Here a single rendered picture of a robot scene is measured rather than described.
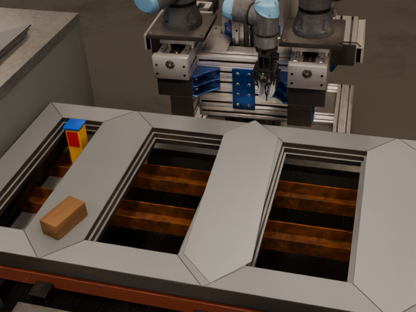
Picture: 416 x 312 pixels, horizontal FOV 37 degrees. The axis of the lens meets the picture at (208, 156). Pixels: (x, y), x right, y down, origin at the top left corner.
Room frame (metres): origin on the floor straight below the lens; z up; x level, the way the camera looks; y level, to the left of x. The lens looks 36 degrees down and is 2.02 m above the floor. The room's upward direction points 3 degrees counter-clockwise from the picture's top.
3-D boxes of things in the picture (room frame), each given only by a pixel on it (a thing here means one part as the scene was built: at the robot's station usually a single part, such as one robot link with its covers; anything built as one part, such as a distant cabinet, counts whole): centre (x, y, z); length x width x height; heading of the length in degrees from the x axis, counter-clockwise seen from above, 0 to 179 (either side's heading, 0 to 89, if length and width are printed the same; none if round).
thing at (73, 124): (1.80, 0.45, 0.88); 0.06 x 0.06 x 0.02; 73
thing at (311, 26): (2.10, -0.41, 1.09); 0.15 x 0.15 x 0.10
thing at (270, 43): (1.82, -0.21, 1.14); 0.08 x 0.08 x 0.05
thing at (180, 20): (2.23, 0.07, 1.09); 0.15 x 0.15 x 0.10
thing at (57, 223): (1.31, 0.41, 0.89); 0.12 x 0.06 x 0.05; 146
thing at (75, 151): (1.80, 0.45, 0.78); 0.05 x 0.05 x 0.19; 73
